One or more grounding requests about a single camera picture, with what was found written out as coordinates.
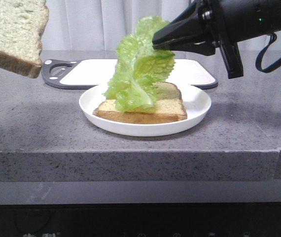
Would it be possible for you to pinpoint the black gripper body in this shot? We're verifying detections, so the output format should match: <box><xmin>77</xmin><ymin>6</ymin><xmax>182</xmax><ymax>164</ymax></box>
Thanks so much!
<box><xmin>199</xmin><ymin>0</ymin><xmax>244</xmax><ymax>79</ymax></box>

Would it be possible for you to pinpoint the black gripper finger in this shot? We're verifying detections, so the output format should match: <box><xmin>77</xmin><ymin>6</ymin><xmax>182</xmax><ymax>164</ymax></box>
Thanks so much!
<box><xmin>152</xmin><ymin>0</ymin><xmax>205</xmax><ymax>46</ymax></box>
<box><xmin>153</xmin><ymin>41</ymin><xmax>215</xmax><ymax>56</ymax></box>

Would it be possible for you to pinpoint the green lettuce leaf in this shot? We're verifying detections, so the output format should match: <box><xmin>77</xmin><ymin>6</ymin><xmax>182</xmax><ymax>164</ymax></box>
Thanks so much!
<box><xmin>104</xmin><ymin>16</ymin><xmax>175</xmax><ymax>112</ymax></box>

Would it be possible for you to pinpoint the toasted bread slice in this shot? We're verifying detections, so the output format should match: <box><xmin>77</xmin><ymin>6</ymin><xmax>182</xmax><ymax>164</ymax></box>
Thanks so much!
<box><xmin>0</xmin><ymin>0</ymin><xmax>49</xmax><ymax>78</ymax></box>
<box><xmin>93</xmin><ymin>82</ymin><xmax>187</xmax><ymax>124</ymax></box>

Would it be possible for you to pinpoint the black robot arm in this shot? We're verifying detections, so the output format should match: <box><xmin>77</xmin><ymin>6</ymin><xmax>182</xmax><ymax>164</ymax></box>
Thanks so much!
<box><xmin>152</xmin><ymin>0</ymin><xmax>281</xmax><ymax>79</ymax></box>

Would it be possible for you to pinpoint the white round plate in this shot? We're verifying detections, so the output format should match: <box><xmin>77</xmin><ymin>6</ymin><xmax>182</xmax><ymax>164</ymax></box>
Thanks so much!
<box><xmin>78</xmin><ymin>84</ymin><xmax>211</xmax><ymax>137</ymax></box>

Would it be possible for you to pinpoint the white curtain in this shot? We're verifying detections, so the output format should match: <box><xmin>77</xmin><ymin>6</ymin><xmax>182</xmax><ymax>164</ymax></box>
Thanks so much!
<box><xmin>39</xmin><ymin>0</ymin><xmax>281</xmax><ymax>52</ymax></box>

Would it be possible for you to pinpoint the white cutting board dark rim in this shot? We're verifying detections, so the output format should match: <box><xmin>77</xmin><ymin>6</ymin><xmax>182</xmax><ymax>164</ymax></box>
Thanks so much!
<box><xmin>41</xmin><ymin>59</ymin><xmax>218</xmax><ymax>90</ymax></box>

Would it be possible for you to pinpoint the black appliance panel below counter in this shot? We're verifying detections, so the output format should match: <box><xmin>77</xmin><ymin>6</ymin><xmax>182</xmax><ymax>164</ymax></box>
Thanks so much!
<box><xmin>0</xmin><ymin>202</ymin><xmax>281</xmax><ymax>237</ymax></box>

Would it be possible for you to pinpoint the dark blue cable loop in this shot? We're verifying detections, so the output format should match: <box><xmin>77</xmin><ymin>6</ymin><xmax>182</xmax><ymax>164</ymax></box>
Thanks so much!
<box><xmin>255</xmin><ymin>32</ymin><xmax>281</xmax><ymax>74</ymax></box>

